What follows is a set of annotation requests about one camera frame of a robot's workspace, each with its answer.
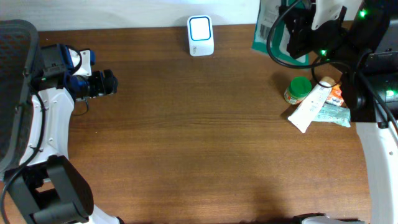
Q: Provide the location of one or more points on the white cream tube gold cap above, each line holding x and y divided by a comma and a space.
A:
307, 110

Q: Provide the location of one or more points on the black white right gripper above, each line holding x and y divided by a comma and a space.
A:
301, 23

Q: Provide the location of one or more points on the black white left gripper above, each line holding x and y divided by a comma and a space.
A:
101, 83

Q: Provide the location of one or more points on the grey plastic mesh basket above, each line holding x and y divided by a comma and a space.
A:
21, 61

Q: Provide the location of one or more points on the small orange carton box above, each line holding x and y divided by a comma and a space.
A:
335, 96

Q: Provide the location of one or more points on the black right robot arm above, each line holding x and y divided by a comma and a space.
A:
366, 55

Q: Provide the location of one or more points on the green lid jar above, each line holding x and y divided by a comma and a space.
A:
297, 90

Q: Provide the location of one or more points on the pale green wipes packet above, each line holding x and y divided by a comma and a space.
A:
334, 114

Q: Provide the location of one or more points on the white barcode scanner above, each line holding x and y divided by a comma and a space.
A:
200, 35

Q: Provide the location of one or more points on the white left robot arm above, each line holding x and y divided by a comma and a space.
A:
35, 118

